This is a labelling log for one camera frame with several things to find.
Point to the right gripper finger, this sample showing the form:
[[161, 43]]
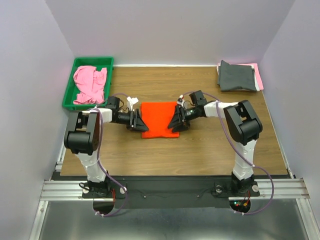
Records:
[[181, 128], [176, 120]]

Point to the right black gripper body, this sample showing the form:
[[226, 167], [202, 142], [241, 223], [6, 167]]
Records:
[[186, 114]]

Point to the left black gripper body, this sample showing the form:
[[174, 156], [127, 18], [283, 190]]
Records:
[[131, 126]]

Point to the orange t shirt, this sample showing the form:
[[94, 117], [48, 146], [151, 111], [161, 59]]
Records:
[[157, 116]]

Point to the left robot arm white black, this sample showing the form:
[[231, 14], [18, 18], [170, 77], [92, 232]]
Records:
[[83, 137]]

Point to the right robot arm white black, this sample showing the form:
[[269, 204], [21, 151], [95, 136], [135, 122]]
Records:
[[242, 128]]

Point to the pink crumpled t shirt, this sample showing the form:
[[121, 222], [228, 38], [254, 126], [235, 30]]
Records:
[[90, 83]]

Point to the dark grey folded t shirt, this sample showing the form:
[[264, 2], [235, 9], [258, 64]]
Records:
[[235, 77]]

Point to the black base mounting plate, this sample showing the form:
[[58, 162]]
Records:
[[170, 192]]

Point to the green plastic bin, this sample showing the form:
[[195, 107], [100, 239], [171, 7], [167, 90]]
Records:
[[71, 90]]

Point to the pink folded t shirt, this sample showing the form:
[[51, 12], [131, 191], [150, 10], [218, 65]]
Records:
[[258, 76]]

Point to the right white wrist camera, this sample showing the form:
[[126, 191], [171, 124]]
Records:
[[181, 101]]

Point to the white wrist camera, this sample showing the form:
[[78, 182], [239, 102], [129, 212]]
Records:
[[181, 101], [131, 101]]

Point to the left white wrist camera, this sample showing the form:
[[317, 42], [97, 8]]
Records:
[[131, 101]]

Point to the aluminium rail frame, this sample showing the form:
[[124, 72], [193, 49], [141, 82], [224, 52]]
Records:
[[281, 212]]

